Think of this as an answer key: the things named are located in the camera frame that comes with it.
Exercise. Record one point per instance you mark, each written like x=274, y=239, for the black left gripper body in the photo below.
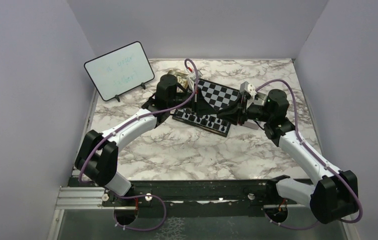
x=194, y=105

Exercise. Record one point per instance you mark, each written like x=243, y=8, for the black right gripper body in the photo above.
x=241, y=115

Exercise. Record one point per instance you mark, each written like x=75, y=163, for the black chess queen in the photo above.
x=192, y=117

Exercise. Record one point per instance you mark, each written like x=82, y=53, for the black chess rook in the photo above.
x=203, y=122

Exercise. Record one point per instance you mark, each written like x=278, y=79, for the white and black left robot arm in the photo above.
x=98, y=154

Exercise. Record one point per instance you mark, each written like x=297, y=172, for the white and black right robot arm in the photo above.
x=333, y=193

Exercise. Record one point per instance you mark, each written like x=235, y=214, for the pink tin box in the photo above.
x=255, y=124

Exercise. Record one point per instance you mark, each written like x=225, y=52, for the black and silver chessboard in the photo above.
x=218, y=96

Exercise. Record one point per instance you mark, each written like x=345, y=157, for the small whiteboard with stand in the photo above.
x=120, y=71

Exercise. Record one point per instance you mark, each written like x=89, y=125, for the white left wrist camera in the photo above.
x=191, y=79

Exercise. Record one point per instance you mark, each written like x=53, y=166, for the black mounting rail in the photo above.
x=193, y=198

